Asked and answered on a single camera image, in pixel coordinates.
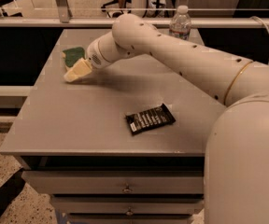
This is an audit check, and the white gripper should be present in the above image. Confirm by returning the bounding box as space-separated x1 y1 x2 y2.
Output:
64 32 122 82

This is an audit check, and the green and yellow sponge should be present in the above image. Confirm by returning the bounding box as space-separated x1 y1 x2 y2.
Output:
62 47 85 68

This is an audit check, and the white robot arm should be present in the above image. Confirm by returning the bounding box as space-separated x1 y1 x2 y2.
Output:
64 14 269 224

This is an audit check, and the black rxbar chocolate wrapper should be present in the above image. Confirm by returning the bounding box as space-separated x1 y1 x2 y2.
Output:
125 104 176 135

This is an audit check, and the grey drawer cabinet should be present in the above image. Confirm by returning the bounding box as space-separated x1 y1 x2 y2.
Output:
0 28 227 224

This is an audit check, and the clear plastic water bottle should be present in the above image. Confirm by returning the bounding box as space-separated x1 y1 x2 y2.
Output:
169 5 191 40

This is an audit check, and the top grey drawer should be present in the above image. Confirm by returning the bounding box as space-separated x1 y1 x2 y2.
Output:
22 171 204 194

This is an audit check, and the grey drawer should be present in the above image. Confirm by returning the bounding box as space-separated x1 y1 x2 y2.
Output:
51 196 204 215
22 171 204 194
68 214 192 224

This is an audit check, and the top drawer metal knob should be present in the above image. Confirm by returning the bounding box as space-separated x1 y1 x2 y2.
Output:
122 184 133 194

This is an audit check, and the bottom grey drawer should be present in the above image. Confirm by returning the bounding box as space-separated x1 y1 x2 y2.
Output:
68 214 192 224

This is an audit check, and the middle grey drawer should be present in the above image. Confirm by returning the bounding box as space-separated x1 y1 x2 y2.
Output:
51 196 204 215

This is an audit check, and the metal railing frame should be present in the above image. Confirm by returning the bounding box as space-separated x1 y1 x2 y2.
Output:
0 0 269 26

